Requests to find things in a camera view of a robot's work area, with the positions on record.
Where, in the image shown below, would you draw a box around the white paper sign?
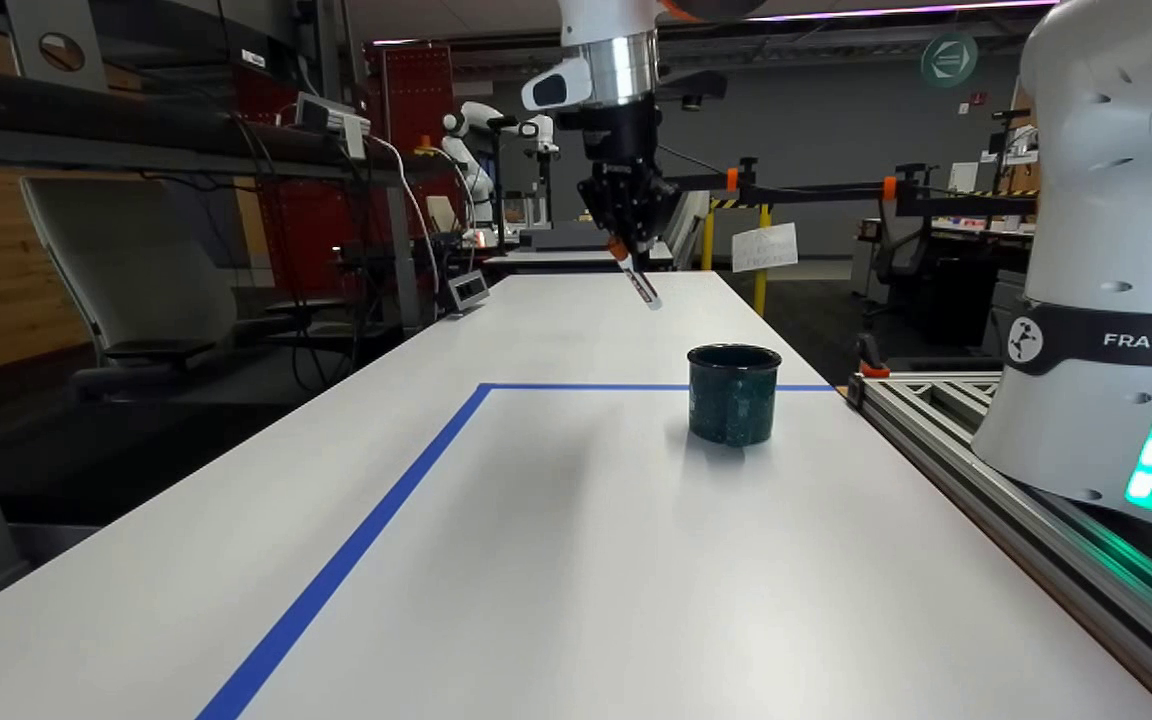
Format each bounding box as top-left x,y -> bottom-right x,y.
729,221 -> 805,281

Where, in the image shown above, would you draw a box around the long blue tape strip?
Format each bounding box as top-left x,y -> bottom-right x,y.
192,381 -> 500,720

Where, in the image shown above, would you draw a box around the round green sign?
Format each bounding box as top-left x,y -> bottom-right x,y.
922,28 -> 985,93

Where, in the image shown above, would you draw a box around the aluminium extrusion base frame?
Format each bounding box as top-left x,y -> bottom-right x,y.
843,367 -> 1152,720

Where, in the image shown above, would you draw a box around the white box device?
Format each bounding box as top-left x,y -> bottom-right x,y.
293,89 -> 376,163

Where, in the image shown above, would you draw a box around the small grey table device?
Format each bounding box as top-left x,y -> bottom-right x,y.
443,270 -> 497,316

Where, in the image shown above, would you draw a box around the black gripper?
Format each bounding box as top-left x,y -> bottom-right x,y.
573,96 -> 684,270

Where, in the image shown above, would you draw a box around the black bar with orange clamps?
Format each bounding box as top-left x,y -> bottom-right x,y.
660,158 -> 1049,225

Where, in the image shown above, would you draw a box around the dark teal mug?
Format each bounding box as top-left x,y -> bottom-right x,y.
684,340 -> 788,448

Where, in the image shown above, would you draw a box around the dark metal shelf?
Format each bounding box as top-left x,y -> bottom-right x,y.
0,53 -> 388,190

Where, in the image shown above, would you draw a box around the orange red marker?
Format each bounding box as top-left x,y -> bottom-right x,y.
609,238 -> 667,312

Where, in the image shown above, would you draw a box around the grey chair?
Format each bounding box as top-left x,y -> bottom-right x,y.
22,173 -> 243,404

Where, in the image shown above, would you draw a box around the white hanging cable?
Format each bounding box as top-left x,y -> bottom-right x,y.
363,127 -> 456,312

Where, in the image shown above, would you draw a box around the red cabinet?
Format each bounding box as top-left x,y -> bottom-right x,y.
363,38 -> 456,191

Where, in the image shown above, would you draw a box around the yellow post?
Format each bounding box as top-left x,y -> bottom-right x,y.
752,201 -> 778,319

